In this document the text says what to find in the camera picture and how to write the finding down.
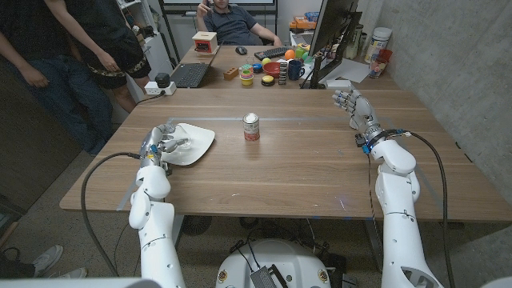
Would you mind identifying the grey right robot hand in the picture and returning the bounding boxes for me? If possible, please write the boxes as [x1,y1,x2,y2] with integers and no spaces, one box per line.
[331,88,381,137]

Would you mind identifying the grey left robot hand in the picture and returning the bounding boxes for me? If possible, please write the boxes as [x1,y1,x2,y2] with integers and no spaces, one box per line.
[138,122,190,166]

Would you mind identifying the clear plastic bottle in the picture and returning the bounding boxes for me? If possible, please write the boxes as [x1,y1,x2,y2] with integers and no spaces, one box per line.
[170,123,197,151]

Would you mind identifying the white paper plate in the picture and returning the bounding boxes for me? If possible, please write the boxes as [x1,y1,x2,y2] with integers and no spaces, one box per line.
[159,122,216,166]

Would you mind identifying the red white soup can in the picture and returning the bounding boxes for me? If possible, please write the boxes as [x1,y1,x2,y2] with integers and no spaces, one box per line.
[242,112,261,142]

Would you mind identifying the small white box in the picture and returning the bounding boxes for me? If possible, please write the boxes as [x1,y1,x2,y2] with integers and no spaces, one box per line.
[325,78,354,90]

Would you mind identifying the white paper sheet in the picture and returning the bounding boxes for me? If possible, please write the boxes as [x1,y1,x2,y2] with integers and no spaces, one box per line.
[319,58,371,84]

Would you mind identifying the white power strip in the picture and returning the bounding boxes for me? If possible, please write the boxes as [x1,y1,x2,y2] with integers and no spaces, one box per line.
[143,81,178,96]

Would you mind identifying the white cylindrical canister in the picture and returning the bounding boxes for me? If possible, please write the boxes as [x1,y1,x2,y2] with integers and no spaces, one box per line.
[363,26,393,64]

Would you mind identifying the black laptop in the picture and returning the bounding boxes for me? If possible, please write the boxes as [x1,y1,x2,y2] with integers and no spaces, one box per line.
[170,43,221,89]

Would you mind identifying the dark blue mug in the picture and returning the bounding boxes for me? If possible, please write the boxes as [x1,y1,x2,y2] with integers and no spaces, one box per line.
[287,59,306,82]

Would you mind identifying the white shelf unit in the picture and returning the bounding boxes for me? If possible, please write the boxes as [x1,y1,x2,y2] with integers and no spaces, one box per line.
[115,0,175,77]

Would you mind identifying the black computer monitor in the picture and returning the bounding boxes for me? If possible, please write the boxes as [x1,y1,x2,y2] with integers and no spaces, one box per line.
[299,0,363,90]

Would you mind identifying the red bowl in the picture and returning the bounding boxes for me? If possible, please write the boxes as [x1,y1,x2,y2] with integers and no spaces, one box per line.
[262,61,282,79]

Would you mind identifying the black keyboard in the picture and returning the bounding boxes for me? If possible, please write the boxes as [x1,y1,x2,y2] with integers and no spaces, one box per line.
[254,46,295,62]

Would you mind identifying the orange boxes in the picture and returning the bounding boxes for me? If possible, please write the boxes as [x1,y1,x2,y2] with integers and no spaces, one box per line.
[289,14,318,31]

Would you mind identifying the person in black shorts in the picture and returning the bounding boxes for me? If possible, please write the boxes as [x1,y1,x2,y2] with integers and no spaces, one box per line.
[43,0,152,114]

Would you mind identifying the person in blue jeans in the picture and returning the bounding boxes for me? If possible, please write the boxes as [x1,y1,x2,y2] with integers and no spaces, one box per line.
[0,0,115,155]

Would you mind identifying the white red wooden box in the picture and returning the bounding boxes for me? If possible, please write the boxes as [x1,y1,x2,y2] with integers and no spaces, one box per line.
[191,30,219,55]

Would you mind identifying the seated person in blue polo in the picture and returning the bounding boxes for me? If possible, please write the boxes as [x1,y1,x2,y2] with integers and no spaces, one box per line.
[195,0,284,47]

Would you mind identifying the grey sneaker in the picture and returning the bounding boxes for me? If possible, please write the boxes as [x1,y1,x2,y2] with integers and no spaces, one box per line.
[47,266,88,280]
[31,244,64,277]

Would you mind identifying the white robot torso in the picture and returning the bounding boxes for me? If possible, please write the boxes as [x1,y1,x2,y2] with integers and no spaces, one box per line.
[215,238,332,288]

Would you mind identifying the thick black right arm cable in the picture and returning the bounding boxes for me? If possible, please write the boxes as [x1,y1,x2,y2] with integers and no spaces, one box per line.
[395,130,457,288]

